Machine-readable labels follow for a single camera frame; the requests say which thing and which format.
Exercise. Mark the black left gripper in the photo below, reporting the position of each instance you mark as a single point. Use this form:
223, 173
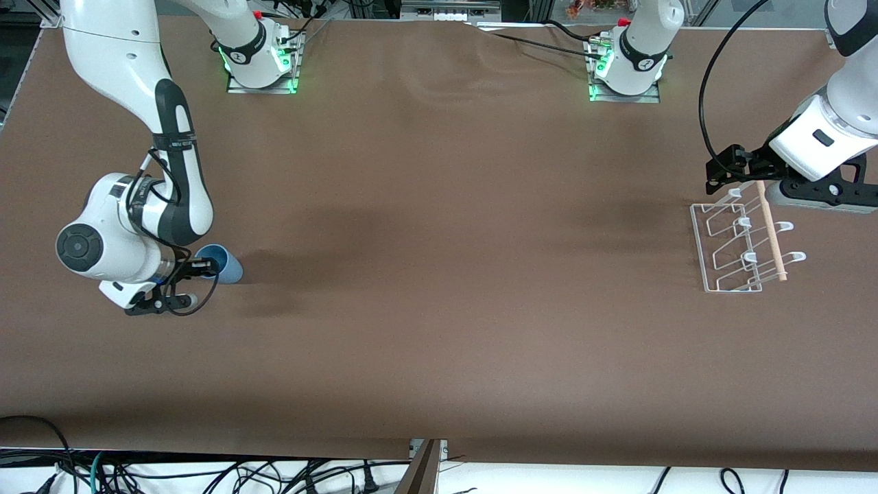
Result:
756, 165

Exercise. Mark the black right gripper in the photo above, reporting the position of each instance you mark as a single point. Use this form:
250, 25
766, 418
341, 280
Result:
182, 269

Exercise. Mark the blue plastic cup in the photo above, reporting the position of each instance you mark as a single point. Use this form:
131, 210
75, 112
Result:
230, 267

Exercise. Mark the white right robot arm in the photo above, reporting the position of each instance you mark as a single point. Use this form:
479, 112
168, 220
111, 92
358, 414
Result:
116, 55

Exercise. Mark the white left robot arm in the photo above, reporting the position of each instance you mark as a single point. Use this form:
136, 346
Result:
850, 103

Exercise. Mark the brown table cover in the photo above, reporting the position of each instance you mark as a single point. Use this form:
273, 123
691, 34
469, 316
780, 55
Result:
439, 309

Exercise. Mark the white power strip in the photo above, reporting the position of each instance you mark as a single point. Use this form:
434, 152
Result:
449, 15

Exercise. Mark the black right camera bracket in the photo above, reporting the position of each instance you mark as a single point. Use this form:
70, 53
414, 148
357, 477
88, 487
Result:
147, 305

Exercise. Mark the black camera bracket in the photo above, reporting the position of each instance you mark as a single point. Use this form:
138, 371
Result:
147, 305
830, 186

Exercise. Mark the black left camera bracket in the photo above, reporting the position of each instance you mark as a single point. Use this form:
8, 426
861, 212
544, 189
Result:
830, 186

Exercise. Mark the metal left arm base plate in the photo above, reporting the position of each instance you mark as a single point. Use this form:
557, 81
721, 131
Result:
648, 98

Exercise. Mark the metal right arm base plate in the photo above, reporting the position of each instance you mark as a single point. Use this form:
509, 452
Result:
274, 88

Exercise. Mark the metal table edge bracket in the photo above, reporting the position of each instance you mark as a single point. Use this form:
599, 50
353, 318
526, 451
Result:
422, 473

